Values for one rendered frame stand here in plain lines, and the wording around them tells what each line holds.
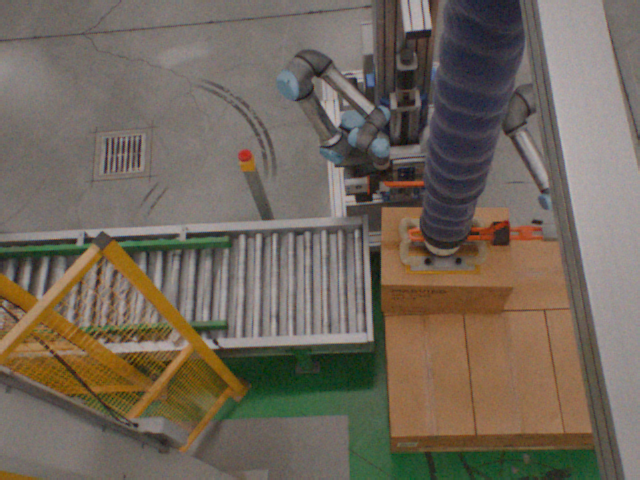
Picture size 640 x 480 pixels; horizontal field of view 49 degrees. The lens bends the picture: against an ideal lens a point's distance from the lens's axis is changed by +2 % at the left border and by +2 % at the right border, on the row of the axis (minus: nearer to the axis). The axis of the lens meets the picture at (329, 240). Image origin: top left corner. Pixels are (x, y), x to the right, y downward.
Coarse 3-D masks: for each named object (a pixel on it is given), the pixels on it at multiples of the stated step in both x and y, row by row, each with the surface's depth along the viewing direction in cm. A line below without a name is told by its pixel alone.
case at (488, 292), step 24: (384, 216) 334; (408, 216) 333; (480, 216) 330; (504, 216) 329; (384, 240) 329; (384, 264) 324; (480, 264) 320; (504, 264) 319; (384, 288) 324; (408, 288) 323; (432, 288) 321; (456, 288) 320; (480, 288) 319; (504, 288) 317; (432, 312) 354; (456, 312) 352; (480, 312) 350
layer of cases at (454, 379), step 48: (528, 288) 356; (432, 336) 349; (480, 336) 347; (528, 336) 346; (432, 384) 340; (480, 384) 338; (528, 384) 336; (576, 384) 335; (432, 432) 330; (480, 432) 329; (528, 432) 327; (576, 432) 326
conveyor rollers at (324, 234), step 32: (64, 256) 383; (160, 256) 378; (192, 256) 377; (224, 256) 375; (256, 256) 374; (288, 256) 373; (320, 256) 373; (128, 288) 374; (160, 288) 372; (192, 288) 370; (224, 288) 368; (256, 288) 366; (288, 288) 365; (0, 320) 370; (192, 320) 363; (256, 320) 359; (288, 320) 358
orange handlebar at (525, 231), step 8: (392, 184) 325; (400, 184) 324; (408, 184) 324; (416, 184) 324; (416, 232) 315; (520, 232) 312; (528, 232) 310; (416, 240) 313; (424, 240) 313; (520, 240) 311; (528, 240) 311
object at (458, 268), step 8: (416, 256) 322; (424, 256) 321; (432, 256) 321; (456, 256) 320; (464, 256) 320; (472, 256) 320; (424, 264) 320; (432, 264) 320; (456, 264) 318; (464, 264) 318; (408, 272) 319; (416, 272) 319; (424, 272) 319; (432, 272) 319; (440, 272) 318; (448, 272) 318; (456, 272) 318; (464, 272) 318; (472, 272) 317; (480, 272) 317
